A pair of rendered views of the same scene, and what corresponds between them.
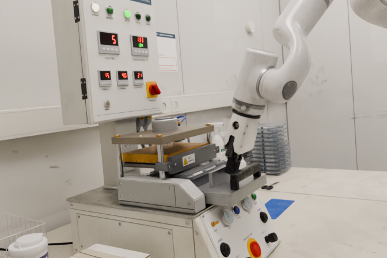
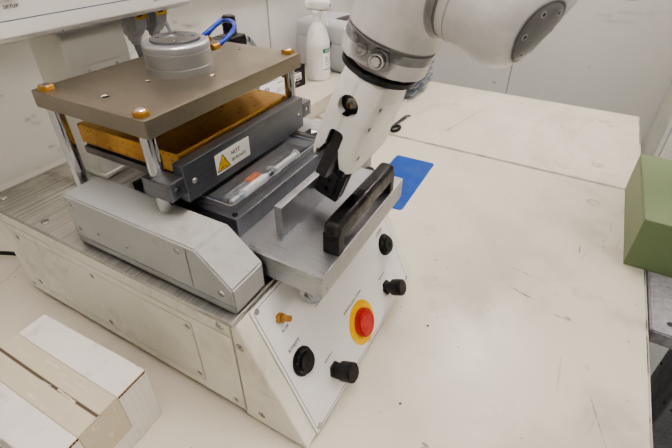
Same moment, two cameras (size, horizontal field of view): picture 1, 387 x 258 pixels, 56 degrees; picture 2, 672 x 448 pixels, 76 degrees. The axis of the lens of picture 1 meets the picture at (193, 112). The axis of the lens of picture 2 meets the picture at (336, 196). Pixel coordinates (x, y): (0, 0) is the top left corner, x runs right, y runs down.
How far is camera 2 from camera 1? 0.55 m
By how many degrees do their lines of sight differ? 31
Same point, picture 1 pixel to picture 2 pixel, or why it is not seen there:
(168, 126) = (182, 65)
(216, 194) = (289, 269)
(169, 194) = (177, 261)
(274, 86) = (493, 16)
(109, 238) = (80, 289)
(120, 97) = not seen: outside the picture
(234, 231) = (326, 306)
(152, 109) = not seen: outside the picture
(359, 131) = not seen: hidden behind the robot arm
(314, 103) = not seen: outside the picture
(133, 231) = (119, 297)
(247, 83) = not seen: outside the picture
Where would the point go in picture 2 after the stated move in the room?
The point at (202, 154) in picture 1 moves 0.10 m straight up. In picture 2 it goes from (269, 130) to (262, 52)
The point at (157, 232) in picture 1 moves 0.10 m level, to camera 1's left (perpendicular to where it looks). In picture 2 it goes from (163, 315) to (76, 321)
